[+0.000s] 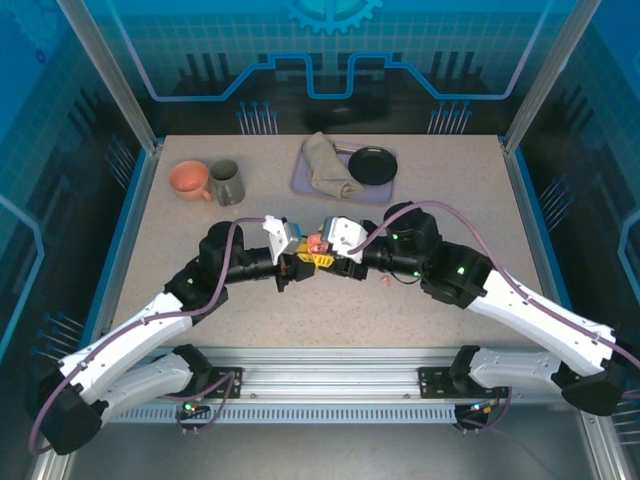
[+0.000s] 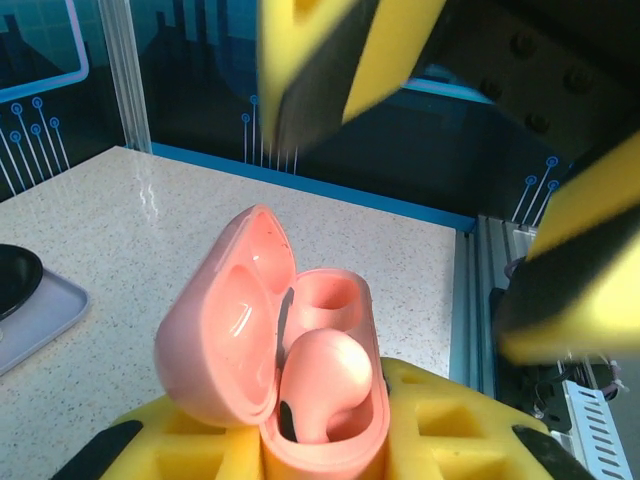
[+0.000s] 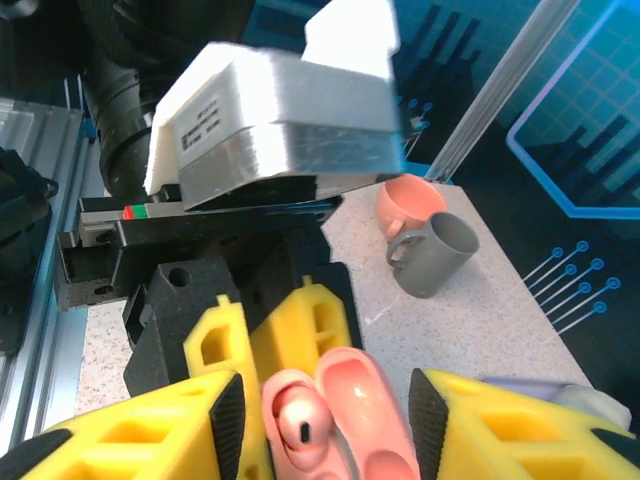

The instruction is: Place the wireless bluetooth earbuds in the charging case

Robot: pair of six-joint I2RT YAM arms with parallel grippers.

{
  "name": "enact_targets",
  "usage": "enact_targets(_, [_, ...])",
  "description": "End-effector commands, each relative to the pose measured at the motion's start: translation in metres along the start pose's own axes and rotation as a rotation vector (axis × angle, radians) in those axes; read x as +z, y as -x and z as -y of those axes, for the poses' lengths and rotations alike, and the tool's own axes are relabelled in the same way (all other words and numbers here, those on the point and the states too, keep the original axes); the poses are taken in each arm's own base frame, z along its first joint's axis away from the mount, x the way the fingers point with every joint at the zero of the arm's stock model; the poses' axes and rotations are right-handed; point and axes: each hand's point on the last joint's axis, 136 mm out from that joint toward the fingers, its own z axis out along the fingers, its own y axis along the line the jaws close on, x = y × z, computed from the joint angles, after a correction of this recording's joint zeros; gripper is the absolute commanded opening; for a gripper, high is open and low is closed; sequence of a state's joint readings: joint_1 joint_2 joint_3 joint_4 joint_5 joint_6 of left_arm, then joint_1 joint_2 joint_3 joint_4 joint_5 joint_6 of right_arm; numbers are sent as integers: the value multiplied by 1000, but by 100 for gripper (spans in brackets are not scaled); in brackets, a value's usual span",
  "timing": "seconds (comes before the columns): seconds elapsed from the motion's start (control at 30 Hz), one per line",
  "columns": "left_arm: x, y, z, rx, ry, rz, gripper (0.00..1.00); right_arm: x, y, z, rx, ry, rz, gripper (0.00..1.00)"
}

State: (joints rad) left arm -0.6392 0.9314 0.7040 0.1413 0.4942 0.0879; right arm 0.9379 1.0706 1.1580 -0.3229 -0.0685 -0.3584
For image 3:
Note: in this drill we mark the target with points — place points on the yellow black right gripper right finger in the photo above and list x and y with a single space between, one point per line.
525 440

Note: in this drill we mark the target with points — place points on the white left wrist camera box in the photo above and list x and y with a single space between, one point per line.
280 100

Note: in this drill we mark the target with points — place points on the aluminium frame post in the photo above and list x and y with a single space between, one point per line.
500 85

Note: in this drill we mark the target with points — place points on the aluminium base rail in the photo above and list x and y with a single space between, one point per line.
35 120

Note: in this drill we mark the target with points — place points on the beige folded cloth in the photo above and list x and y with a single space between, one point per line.
595 405

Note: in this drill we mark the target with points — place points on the grey mug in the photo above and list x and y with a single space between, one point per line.
440 260

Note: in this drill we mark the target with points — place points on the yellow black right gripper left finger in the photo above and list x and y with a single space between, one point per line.
150 440

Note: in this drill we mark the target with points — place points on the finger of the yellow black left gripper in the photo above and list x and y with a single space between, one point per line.
300 320
165 300

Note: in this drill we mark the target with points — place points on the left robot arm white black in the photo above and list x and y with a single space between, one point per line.
50 50

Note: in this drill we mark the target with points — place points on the pink earbud charging case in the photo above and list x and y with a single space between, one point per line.
370 415

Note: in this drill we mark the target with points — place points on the orange ceramic cup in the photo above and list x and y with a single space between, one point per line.
410 200

